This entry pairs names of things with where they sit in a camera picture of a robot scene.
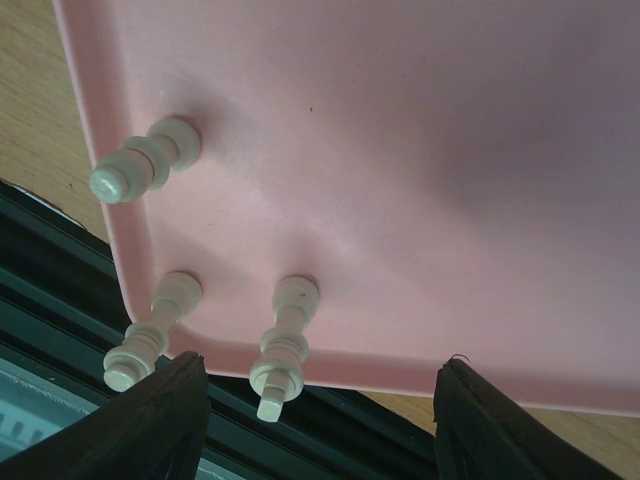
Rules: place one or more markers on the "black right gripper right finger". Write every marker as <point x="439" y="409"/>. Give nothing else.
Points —
<point x="482" y="434"/>

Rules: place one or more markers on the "white chess piece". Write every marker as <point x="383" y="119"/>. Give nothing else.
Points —
<point x="175" y="297"/>
<point x="277" y="376"/>
<point x="144" y="163"/>

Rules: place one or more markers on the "pink plastic tray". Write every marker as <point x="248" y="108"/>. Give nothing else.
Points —
<point x="458" y="178"/>

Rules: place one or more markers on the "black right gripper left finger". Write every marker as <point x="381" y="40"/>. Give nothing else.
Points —
<point x="154" y="430"/>

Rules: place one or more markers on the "light blue cable duct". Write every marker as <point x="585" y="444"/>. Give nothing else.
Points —
<point x="33" y="409"/>

